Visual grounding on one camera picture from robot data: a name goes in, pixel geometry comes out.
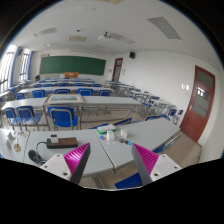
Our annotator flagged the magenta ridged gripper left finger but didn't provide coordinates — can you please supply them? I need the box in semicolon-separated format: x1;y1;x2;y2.
64;143;91;184

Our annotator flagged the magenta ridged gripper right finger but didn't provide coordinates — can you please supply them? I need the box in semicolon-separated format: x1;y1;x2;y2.
131;143;159;185

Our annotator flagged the white charger plug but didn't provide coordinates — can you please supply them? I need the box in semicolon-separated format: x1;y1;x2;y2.
50;134;59;143

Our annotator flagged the black power strip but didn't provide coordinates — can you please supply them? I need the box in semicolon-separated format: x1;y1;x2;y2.
46;137;78;149

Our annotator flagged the blue chair below desk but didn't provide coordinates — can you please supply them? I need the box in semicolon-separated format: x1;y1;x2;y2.
115;173;142;189

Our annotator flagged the small dark object on desk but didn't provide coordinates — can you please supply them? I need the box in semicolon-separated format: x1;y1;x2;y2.
119;139;132;145

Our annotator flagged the small white box right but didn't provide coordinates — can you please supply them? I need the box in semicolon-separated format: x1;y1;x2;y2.
120;129;128;139

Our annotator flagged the small white box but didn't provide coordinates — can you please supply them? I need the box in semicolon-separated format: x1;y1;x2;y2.
106;131;115;141
120;129;128;139

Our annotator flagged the small white box left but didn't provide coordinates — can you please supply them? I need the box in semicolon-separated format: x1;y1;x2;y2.
106;131;115;141

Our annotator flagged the blue chair front centre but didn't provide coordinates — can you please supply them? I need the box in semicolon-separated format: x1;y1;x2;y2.
48;106;78;129

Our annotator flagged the green and white flat box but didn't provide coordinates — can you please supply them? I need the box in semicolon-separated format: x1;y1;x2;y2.
97;124;117;134

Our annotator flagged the red-brown near door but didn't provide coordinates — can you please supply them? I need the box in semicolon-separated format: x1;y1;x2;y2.
180;66;215;142

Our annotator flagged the red-brown door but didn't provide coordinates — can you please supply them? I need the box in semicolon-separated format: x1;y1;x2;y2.
180;66;215;142
112;58;123;82

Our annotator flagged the framed picture on desk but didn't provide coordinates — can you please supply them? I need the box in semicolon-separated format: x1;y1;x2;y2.
45;94;84;105

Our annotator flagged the blue chair front left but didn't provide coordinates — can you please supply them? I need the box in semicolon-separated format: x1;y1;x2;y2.
16;106;42;128

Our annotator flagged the orange lectern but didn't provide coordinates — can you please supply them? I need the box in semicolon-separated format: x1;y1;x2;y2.
64;72;79;78

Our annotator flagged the green chalkboard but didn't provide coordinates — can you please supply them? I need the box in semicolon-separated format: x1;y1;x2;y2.
40;56;106;75

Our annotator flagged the red-brown far door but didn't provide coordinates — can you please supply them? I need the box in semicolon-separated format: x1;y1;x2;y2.
112;58;123;82

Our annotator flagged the black coiled power cable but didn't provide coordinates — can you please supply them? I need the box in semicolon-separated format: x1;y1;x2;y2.
27;141;48;167

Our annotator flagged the black wall speaker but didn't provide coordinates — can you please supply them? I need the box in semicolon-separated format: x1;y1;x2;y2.
129;52;135;59

